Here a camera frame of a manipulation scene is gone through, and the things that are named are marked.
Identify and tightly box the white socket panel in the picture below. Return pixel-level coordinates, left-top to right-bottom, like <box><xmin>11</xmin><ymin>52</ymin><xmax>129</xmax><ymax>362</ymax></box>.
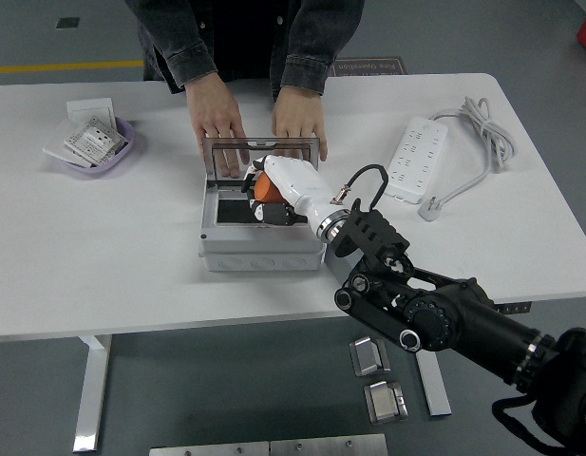
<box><xmin>63</xmin><ymin>117</ymin><xmax>127</xmax><ymax>167</ymax></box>

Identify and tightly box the steel base plate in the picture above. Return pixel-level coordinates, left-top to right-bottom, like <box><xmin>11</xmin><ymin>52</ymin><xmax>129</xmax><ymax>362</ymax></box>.
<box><xmin>269</xmin><ymin>432</ymin><xmax>388</xmax><ymax>456</ymax></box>
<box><xmin>148</xmin><ymin>440</ymin><xmax>271</xmax><ymax>456</ymax></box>

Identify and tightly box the orange cylinder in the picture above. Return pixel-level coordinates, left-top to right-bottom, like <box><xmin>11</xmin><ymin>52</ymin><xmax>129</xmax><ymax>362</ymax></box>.
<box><xmin>253</xmin><ymin>171</ymin><xmax>283</xmax><ymax>203</ymax></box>

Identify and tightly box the person's right hand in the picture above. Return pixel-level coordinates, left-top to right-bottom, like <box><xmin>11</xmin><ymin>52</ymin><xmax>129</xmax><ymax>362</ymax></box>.
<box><xmin>184</xmin><ymin>70</ymin><xmax>249</xmax><ymax>180</ymax></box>

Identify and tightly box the white wall switch plate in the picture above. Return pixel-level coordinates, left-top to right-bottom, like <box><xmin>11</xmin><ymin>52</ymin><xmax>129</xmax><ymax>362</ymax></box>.
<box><xmin>66</xmin><ymin>98</ymin><xmax>118</xmax><ymax>129</ymax></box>

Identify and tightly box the metal hinge block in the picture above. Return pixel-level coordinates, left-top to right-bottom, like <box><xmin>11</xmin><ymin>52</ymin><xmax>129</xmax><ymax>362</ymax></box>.
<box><xmin>363</xmin><ymin>379</ymin><xmax>410</xmax><ymax>426</ymax></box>
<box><xmin>349</xmin><ymin>334</ymin><xmax>392</xmax><ymax>378</ymax></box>

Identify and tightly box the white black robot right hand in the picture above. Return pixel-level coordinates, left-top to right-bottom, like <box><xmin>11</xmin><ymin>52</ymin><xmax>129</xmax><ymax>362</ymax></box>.
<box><xmin>241</xmin><ymin>154</ymin><xmax>346</xmax><ymax>234</ymax></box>

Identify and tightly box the plain white cover plate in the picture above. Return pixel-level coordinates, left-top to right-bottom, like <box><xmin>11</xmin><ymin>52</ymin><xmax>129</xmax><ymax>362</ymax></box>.
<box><xmin>42</xmin><ymin>118</ymin><xmax>92</xmax><ymax>168</ymax></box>

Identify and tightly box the white power strip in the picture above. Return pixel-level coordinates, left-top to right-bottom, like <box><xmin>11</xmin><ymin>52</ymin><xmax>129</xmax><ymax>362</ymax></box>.
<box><xmin>383</xmin><ymin>116</ymin><xmax>449</xmax><ymax>205</ymax></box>

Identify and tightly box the grey cube with round hole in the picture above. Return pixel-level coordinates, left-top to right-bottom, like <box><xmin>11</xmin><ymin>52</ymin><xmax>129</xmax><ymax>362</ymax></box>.
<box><xmin>323</xmin><ymin>244</ymin><xmax>365</xmax><ymax>286</ymax></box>

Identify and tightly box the grey electrical box with lid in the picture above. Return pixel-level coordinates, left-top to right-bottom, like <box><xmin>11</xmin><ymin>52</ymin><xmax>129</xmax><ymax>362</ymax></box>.
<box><xmin>198</xmin><ymin>136</ymin><xmax>328</xmax><ymax>273</ymax></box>

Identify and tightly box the person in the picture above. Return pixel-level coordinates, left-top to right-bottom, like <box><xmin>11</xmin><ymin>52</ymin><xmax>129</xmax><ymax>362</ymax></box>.
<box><xmin>123</xmin><ymin>0</ymin><xmax>368</xmax><ymax>104</ymax></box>

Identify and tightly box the brown floor sign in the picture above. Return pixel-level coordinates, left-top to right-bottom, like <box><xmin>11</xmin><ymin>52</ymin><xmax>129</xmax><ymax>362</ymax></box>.
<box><xmin>328</xmin><ymin>56</ymin><xmax>409</xmax><ymax>77</ymax></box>

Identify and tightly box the yellow floor tape line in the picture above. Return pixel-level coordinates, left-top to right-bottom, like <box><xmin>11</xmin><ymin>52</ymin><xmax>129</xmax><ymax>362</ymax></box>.
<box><xmin>0</xmin><ymin>59</ymin><xmax>145</xmax><ymax>75</ymax></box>

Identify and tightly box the white power strip cable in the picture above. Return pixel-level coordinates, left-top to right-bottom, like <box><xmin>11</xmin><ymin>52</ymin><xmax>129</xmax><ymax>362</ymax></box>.
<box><xmin>418</xmin><ymin>97</ymin><xmax>517</xmax><ymax>223</ymax></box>

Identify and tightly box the white table leg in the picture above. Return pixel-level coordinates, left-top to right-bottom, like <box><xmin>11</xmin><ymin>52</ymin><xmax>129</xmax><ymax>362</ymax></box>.
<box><xmin>413</xmin><ymin>349</ymin><xmax>453</xmax><ymax>418</ymax></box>
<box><xmin>72</xmin><ymin>333</ymin><xmax>113</xmax><ymax>453</ymax></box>

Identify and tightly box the purple plastic tray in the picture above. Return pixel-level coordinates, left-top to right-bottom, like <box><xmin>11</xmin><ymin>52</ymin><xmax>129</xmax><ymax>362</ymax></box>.
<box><xmin>54</xmin><ymin>117</ymin><xmax>137</xmax><ymax>180</ymax></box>

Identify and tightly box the person's left hand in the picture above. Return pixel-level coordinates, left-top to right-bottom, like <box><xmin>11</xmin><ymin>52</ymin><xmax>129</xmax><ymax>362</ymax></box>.
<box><xmin>272</xmin><ymin>85</ymin><xmax>330</xmax><ymax>165</ymax></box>

